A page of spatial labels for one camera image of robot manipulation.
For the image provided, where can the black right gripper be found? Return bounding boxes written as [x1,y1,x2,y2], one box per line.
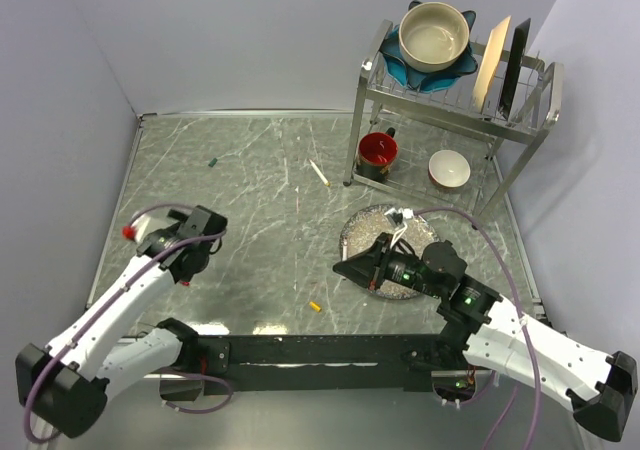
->
[333,232,444,298]

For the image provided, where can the white pen yellow tip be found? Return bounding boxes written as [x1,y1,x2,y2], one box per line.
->
[309,159,331,187]

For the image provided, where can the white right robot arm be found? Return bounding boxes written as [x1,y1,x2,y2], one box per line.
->
[333,233,639,442]

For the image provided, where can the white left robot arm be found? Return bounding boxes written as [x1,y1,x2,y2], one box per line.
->
[15,203,228,445]

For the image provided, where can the speckled ceramic plate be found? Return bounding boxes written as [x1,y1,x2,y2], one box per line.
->
[339,203,440,300]

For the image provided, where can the red black mug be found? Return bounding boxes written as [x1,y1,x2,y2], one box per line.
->
[356,127,399,182]

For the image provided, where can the small white bowl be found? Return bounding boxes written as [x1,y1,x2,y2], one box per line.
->
[428,150,471,190]

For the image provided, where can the steel dish rack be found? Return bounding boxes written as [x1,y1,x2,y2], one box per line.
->
[343,20,565,221]

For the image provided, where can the blue flower-shaped bowl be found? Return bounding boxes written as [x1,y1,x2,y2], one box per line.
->
[380,0,478,92]

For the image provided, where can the large beige bowl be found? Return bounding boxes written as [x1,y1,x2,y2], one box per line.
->
[398,2,470,73]

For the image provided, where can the cream plate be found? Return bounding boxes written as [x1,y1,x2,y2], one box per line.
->
[471,16,511,113]

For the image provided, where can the black plate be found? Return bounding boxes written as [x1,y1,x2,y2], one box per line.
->
[498,18,531,120]

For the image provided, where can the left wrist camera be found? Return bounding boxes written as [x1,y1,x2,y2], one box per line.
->
[122,210,176,244]

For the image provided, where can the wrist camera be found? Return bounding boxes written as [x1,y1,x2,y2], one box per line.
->
[384,207,414,249]
[122,210,176,244]

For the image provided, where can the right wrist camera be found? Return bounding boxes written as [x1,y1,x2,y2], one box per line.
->
[384,207,414,249]

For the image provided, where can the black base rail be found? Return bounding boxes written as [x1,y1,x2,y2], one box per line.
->
[169,334,468,392]

